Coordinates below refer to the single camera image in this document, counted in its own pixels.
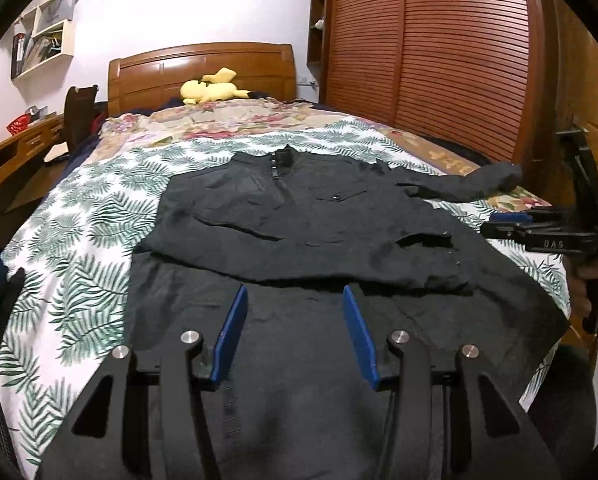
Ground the person's right hand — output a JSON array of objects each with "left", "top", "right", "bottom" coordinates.
[{"left": 570, "top": 259, "right": 598, "bottom": 328}]

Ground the bed with leaf-pattern cover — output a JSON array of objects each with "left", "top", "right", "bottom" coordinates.
[{"left": 0, "top": 115, "right": 572, "bottom": 480}]

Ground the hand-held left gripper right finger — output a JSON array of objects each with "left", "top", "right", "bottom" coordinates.
[{"left": 342, "top": 284, "right": 565, "bottom": 480}]

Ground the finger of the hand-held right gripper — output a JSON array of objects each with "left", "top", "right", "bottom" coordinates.
[
  {"left": 489, "top": 206, "right": 571, "bottom": 229},
  {"left": 480, "top": 223, "right": 581, "bottom": 256}
]

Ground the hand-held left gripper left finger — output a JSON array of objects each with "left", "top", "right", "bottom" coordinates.
[{"left": 36, "top": 284, "right": 250, "bottom": 480}]

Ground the yellow plush toy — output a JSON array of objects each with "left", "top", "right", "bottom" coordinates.
[{"left": 180, "top": 67, "right": 252, "bottom": 106}]

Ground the dark wooden chair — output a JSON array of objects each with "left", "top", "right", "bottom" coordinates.
[{"left": 63, "top": 85, "right": 100, "bottom": 156}]

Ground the wooden desk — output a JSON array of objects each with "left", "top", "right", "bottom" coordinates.
[{"left": 0, "top": 112, "right": 67, "bottom": 256}]

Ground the wooden corner shelf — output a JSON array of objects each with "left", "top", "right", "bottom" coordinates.
[{"left": 306, "top": 0, "right": 330, "bottom": 66}]

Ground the white wall shelf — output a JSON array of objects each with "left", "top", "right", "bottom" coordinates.
[{"left": 10, "top": 0, "right": 84, "bottom": 81}]

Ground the black button shirt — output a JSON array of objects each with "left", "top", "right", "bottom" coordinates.
[{"left": 121, "top": 144, "right": 572, "bottom": 480}]

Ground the wooden door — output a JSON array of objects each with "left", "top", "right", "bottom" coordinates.
[{"left": 544, "top": 0, "right": 598, "bottom": 221}]

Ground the person's dark clothing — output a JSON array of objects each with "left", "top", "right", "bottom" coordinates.
[{"left": 526, "top": 342, "right": 598, "bottom": 466}]

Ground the floral quilt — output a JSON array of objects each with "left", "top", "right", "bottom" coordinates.
[{"left": 99, "top": 97, "right": 550, "bottom": 211}]

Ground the black folder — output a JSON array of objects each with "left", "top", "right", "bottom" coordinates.
[{"left": 11, "top": 33, "right": 30, "bottom": 79}]

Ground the wooden headboard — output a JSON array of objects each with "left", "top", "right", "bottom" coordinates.
[{"left": 107, "top": 42, "right": 298, "bottom": 116}]

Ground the slatted wooden wardrobe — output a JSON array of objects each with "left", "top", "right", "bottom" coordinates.
[{"left": 324, "top": 0, "right": 555, "bottom": 181}]

